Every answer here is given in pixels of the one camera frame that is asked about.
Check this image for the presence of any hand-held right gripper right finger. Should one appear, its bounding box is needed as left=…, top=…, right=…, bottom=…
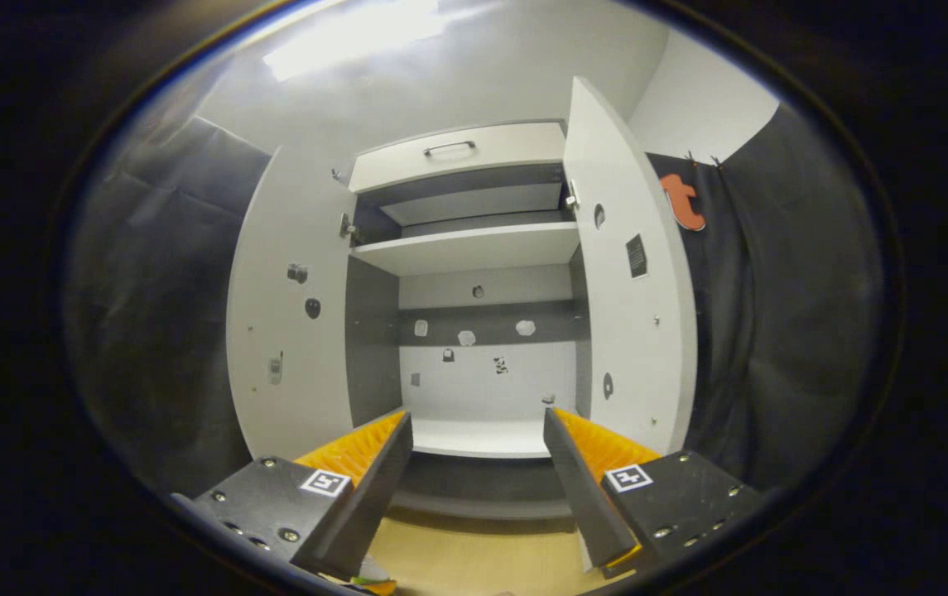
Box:
left=542, top=406, right=764, bottom=580

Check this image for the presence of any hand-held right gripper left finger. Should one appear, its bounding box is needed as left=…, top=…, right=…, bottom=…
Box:
left=169, top=408, right=415, bottom=582

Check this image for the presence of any grey white cabinet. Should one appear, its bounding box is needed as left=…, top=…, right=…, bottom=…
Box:
left=345, top=120, right=595, bottom=522

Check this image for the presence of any white cabinet door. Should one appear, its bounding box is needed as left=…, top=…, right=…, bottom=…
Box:
left=225, top=145, right=359, bottom=461
left=563, top=76, right=700, bottom=457

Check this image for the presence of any white cabinet shelf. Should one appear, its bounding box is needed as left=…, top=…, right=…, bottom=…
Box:
left=410, top=414, right=562, bottom=459
left=349, top=221, right=580, bottom=277

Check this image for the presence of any white cabinet drawer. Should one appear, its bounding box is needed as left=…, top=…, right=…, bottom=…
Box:
left=348, top=122, right=567, bottom=195

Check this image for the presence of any black backdrop cloth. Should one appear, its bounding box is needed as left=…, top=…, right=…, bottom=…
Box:
left=646, top=103, right=890, bottom=491
left=64, top=116, right=277, bottom=497

